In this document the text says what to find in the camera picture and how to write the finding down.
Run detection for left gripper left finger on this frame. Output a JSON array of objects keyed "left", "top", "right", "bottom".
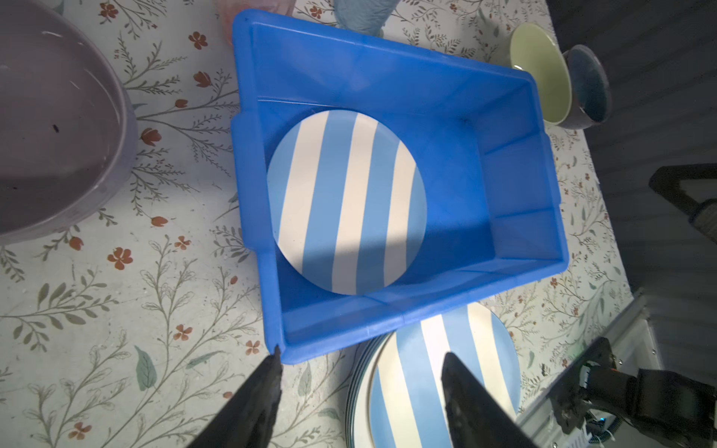
[{"left": 189, "top": 345, "right": 283, "bottom": 448}]

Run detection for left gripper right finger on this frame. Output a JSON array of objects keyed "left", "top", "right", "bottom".
[{"left": 442, "top": 352, "right": 537, "bottom": 448}]

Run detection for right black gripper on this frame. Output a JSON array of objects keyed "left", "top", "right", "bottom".
[{"left": 648, "top": 161, "right": 717, "bottom": 245}]

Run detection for blue white striped plate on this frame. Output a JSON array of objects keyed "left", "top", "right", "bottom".
[{"left": 267, "top": 109, "right": 428, "bottom": 295}]

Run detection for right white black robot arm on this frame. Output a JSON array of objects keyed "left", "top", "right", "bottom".
[{"left": 524, "top": 257, "right": 716, "bottom": 447}]

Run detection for blue plastic bin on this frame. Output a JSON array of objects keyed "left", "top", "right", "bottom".
[{"left": 232, "top": 10, "right": 568, "bottom": 364}]

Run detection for green ceramic bowl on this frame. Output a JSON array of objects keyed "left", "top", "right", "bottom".
[{"left": 508, "top": 24, "right": 572, "bottom": 126}]

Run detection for blue translucent cup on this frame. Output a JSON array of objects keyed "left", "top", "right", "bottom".
[{"left": 333, "top": 0, "right": 401, "bottom": 37}]

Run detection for pink ceramic bowl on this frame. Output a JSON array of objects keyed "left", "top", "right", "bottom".
[{"left": 1, "top": 1, "right": 138, "bottom": 245}]

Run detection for pink translucent cup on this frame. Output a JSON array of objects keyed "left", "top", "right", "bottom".
[{"left": 215, "top": 0, "right": 296, "bottom": 45}]

